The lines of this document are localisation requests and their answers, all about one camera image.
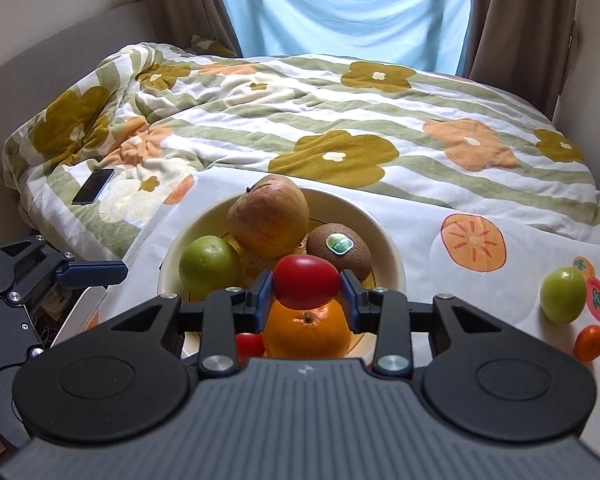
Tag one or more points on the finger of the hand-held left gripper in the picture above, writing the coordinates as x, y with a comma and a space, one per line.
95, 272

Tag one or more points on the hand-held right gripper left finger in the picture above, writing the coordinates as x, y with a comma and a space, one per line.
263, 305

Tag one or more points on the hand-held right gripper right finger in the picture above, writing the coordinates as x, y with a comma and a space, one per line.
350, 305

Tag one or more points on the red cherry tomato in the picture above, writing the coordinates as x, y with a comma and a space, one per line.
250, 346
305, 280

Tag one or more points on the large orange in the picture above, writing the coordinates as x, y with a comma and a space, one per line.
305, 332

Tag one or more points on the brown kiwi with sticker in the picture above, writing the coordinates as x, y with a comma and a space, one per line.
340, 252

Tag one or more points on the green round fruit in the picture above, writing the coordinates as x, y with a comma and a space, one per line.
562, 294
209, 266

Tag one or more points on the yellow duck print bowl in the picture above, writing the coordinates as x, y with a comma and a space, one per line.
380, 245

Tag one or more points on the yellowish red apple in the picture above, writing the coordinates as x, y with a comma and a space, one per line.
269, 215

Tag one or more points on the black smartphone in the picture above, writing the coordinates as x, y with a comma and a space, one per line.
94, 186

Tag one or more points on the white fruit print sheet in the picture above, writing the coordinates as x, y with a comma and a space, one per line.
480, 320

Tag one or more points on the floral striped quilt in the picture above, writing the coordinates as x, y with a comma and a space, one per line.
290, 105

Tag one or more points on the grey headboard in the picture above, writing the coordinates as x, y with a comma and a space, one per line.
45, 60

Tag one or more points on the small tangerine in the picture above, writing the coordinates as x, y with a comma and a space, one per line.
590, 342

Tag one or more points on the blue sheer curtain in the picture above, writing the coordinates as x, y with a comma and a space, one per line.
345, 5

